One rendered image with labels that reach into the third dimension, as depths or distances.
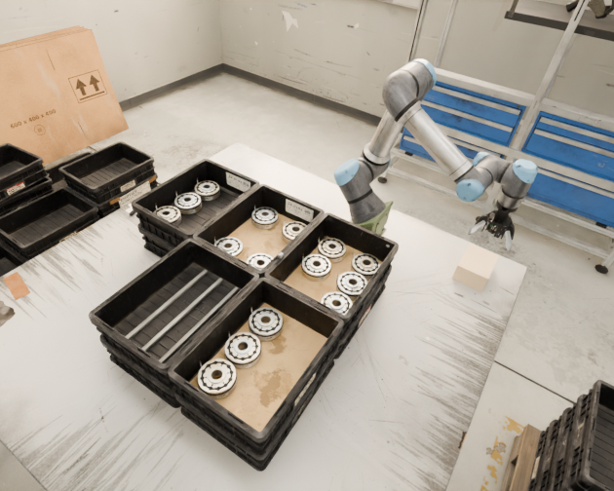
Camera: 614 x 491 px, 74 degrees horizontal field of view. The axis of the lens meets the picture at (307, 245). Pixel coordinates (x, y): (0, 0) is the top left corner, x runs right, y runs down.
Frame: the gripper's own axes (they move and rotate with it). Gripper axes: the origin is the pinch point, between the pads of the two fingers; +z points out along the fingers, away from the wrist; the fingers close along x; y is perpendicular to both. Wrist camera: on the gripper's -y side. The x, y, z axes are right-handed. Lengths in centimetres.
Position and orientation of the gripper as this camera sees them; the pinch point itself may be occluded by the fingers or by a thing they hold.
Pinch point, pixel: (487, 242)
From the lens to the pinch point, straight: 169.0
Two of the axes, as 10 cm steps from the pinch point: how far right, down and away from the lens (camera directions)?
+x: 8.3, 4.2, -3.6
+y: -5.6, 5.5, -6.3
